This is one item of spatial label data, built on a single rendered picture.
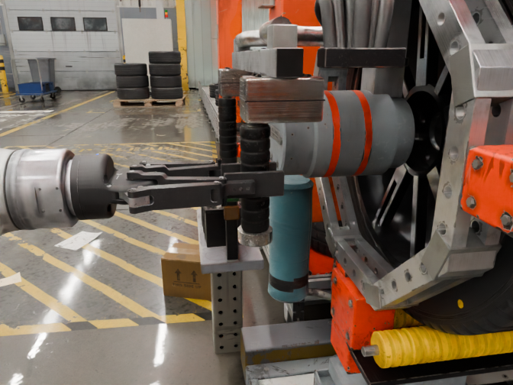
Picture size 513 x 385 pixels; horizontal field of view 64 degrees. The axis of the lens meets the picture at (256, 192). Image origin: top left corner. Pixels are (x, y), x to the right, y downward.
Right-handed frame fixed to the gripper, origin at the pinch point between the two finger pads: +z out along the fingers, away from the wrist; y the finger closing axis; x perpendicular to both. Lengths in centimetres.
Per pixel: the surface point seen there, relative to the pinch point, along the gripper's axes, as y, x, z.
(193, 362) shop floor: -68, -83, -10
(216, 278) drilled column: -71, -54, -1
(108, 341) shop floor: -84, -83, -40
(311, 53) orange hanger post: -58, 15, 24
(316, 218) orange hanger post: -58, -30, 27
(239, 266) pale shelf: -51, -39, 4
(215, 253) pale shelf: -57, -38, -2
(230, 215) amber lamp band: -51, -24, 2
